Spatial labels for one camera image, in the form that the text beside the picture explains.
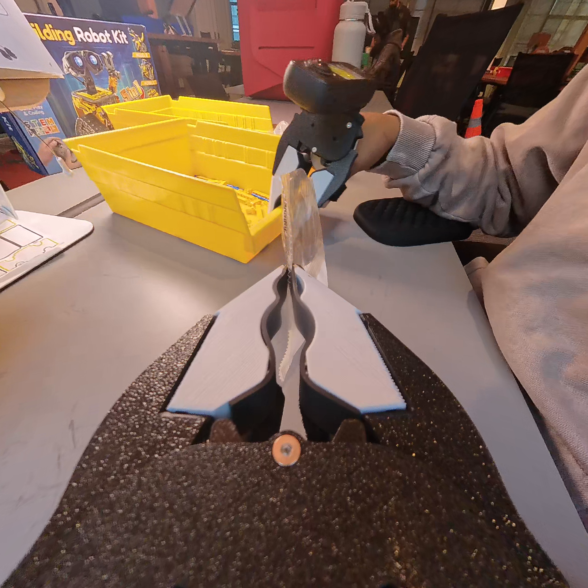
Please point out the black chair armrest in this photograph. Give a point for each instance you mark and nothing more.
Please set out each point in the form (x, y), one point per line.
(413, 223)

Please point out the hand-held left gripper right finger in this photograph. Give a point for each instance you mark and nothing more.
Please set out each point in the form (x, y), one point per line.
(353, 367)

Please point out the pile of yellow building parts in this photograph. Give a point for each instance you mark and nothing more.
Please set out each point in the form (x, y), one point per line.
(250, 204)

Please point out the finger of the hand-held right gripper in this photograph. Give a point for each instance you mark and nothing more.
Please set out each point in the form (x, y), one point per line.
(327, 181)
(285, 167)

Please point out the blue robot kit box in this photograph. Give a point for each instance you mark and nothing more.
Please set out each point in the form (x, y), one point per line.
(92, 55)

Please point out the orange traffic cone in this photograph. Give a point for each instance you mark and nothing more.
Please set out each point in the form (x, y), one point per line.
(474, 121)

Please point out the pile of yellow blue parts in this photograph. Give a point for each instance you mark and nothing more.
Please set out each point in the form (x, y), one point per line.
(260, 198)

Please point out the black office chair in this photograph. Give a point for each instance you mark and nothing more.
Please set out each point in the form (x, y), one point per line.
(450, 59)

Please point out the person's right hand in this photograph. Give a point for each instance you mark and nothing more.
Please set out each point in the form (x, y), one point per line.
(374, 138)

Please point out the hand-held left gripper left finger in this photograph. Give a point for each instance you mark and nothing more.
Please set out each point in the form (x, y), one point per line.
(220, 367)

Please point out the white sticker sheet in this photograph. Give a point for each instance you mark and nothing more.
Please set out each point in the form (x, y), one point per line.
(36, 239)

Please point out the red tote bag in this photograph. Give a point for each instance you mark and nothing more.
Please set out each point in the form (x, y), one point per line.
(285, 46)

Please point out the person's right forearm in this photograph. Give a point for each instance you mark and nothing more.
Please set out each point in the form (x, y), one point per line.
(482, 174)

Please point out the clear plastic bag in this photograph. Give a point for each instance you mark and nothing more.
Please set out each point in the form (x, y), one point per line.
(301, 220)

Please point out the grey desk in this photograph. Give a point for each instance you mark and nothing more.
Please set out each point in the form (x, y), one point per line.
(138, 321)

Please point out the instruction manual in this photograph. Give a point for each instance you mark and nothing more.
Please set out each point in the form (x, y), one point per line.
(23, 46)

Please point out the white water bottle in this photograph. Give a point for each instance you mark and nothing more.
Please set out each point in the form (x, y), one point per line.
(349, 41)

